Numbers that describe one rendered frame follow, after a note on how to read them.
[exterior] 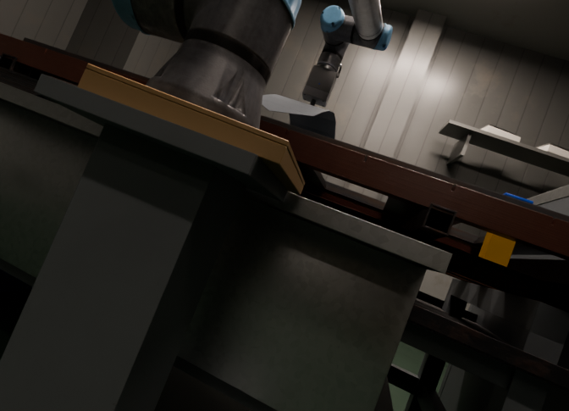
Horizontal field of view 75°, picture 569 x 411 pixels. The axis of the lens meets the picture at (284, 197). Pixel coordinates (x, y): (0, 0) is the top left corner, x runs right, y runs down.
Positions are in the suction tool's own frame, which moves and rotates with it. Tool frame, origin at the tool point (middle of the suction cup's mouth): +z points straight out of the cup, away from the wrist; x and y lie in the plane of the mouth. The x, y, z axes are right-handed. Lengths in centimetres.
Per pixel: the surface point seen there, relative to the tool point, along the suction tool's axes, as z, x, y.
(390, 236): 34, 66, -28
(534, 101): -171, -256, -171
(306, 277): 46, 48, -19
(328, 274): 44, 49, -22
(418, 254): 35, 66, -32
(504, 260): 27, 33, -59
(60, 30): -53, -195, 281
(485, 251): 26, 32, -55
